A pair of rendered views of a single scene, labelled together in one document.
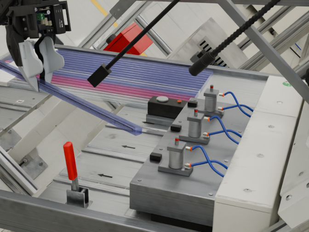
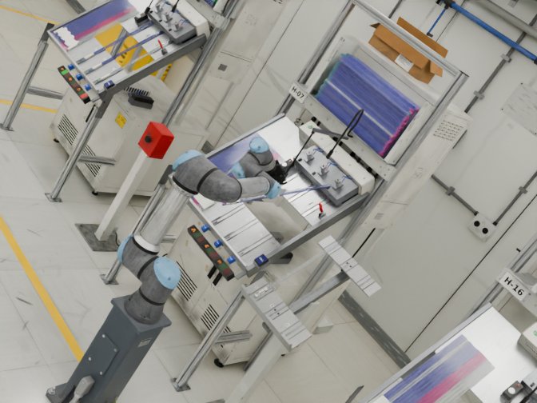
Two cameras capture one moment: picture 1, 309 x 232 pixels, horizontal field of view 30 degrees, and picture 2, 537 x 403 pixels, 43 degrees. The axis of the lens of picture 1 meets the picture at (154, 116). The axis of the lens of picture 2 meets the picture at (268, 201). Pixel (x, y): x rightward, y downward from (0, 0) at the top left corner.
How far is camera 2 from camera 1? 272 cm
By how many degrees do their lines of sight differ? 46
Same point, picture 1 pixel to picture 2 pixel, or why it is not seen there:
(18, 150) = (108, 230)
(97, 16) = not seen: outside the picture
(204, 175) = (345, 181)
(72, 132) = (82, 196)
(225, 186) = (359, 181)
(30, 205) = (317, 227)
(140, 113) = not seen: hidden behind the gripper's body
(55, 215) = (324, 223)
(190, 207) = (352, 193)
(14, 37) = not seen: hidden behind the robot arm
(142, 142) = (296, 184)
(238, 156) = (346, 169)
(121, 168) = (309, 197)
